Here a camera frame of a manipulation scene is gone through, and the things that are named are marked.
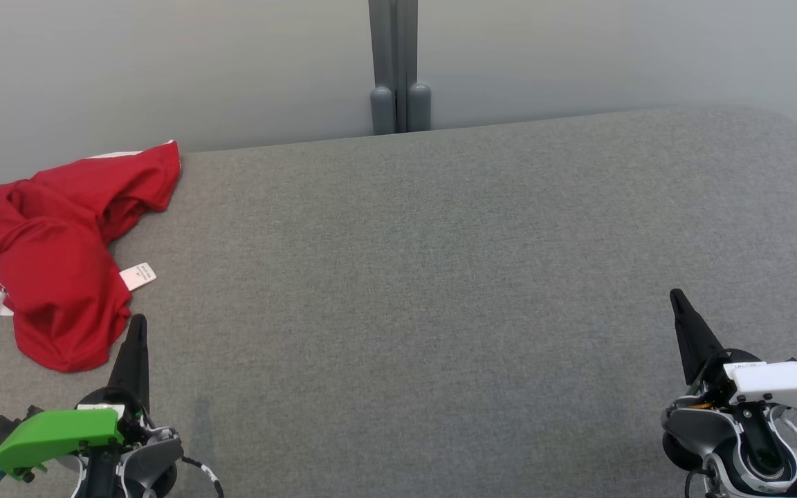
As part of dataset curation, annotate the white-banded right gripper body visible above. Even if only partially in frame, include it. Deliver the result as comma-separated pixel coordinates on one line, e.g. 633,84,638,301
702,349,797,415

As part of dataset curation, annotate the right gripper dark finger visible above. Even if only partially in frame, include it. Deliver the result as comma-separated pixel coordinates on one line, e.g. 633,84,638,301
669,288,726,386

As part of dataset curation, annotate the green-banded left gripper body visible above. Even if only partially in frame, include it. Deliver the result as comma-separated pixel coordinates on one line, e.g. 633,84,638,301
0,386,152,483

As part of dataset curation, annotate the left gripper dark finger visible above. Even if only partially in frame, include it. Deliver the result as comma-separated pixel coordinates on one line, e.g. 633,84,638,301
107,314,152,414

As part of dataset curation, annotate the red basketball jersey number 23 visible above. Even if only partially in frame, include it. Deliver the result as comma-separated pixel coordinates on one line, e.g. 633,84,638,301
0,207,158,374

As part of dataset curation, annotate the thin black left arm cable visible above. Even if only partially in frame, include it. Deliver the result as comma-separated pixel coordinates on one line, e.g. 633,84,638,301
181,453,225,498

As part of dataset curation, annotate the grey partition post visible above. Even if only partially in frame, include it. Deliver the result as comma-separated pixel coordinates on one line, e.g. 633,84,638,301
368,0,434,136

